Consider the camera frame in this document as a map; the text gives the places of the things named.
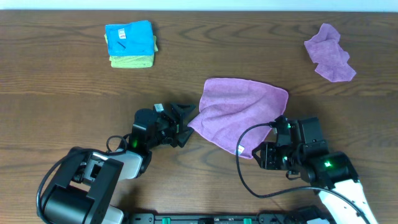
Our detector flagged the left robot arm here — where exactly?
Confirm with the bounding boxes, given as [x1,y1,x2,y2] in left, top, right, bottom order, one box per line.
[36,103,195,224]

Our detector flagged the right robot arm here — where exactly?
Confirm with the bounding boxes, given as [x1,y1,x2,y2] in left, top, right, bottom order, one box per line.
[252,140,377,223]

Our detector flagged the purple cloth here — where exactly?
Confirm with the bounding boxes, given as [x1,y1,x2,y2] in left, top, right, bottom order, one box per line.
[188,78,289,159]
[304,23,356,83]

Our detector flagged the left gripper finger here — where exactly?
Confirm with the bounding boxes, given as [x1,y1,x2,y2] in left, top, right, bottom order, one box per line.
[170,103,196,124]
[175,126,194,147]

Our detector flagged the folded blue cloth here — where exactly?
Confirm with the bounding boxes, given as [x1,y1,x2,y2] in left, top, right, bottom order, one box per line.
[105,21,155,57]

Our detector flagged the right camera cable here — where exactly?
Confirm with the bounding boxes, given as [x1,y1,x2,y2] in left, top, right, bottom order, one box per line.
[234,123,374,224]

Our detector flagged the folded green cloth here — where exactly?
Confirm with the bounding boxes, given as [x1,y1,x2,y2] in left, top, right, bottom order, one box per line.
[104,33,159,69]

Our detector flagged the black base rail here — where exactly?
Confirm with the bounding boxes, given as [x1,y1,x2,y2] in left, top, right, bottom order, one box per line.
[123,205,335,224]

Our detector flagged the crumpled purple cloth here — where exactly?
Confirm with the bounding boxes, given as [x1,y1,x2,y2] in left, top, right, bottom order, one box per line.
[304,23,356,83]

